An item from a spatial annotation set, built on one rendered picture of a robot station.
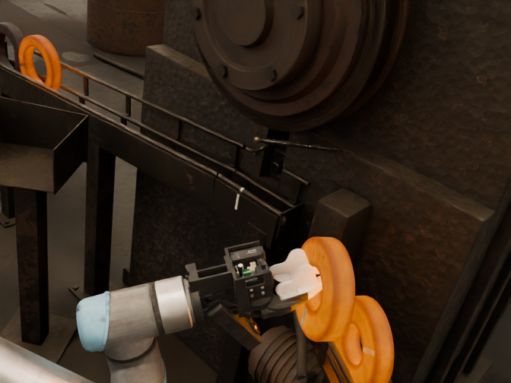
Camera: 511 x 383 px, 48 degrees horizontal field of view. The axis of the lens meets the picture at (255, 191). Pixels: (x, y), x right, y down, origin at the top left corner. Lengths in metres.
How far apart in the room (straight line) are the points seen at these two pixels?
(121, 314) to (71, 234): 1.51
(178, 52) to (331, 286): 0.92
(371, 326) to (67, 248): 1.51
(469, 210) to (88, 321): 0.69
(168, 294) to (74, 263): 1.38
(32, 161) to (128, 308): 0.82
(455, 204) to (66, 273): 1.41
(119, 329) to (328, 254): 0.30
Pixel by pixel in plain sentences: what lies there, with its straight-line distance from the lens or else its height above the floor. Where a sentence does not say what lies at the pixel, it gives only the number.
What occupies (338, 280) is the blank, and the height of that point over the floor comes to 0.88.
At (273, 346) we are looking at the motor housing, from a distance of 1.20.
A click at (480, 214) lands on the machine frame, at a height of 0.87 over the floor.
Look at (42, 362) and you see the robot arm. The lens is 0.73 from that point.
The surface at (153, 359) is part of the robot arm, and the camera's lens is 0.87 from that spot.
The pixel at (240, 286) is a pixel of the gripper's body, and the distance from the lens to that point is 0.79.
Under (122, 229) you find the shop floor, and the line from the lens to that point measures 2.34.
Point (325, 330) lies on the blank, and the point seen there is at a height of 0.81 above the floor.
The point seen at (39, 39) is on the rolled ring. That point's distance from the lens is 1.91.
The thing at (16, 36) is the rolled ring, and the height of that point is 0.73.
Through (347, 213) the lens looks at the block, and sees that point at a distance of 1.13.
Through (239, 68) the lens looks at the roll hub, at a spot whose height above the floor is 1.01.
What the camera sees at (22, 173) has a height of 0.60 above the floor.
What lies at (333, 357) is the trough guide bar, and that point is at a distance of 1.02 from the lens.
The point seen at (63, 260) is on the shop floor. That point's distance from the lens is 2.19.
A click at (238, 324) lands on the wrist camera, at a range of 0.86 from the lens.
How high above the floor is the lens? 1.37
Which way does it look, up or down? 31 degrees down
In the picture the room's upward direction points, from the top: 11 degrees clockwise
